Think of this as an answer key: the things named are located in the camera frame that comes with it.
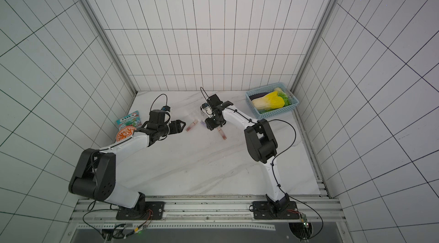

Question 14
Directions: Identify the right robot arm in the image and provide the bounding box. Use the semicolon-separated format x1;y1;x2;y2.
200;94;290;214

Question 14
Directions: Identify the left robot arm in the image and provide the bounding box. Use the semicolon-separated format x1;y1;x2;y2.
69;110;186;209

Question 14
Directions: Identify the clear acrylic lipstick organizer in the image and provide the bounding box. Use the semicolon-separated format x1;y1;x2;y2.
181;104;210;124

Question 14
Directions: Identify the peach lip gloss tube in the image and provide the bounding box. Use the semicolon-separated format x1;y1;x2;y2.
186;119;198;132

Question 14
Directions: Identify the dark purple toy eggplant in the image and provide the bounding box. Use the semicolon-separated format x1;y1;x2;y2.
249;93;268;101

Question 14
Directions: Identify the teal plastic basket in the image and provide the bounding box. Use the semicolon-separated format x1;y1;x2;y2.
245;82;300;119

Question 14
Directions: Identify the green candy packet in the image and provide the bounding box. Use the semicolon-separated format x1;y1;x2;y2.
116;111;142;130

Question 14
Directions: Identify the orange patterned cup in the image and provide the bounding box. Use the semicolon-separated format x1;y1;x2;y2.
115;126;136;142

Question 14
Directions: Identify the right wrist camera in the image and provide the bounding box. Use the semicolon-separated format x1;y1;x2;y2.
200;103;211;116

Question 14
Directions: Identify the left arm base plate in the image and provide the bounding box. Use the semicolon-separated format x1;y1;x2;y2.
116;201;165;221

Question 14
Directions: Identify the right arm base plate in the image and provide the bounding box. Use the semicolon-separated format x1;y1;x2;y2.
249;201;300;220

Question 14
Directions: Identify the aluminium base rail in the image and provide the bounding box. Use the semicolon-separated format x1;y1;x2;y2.
70;196;346;232

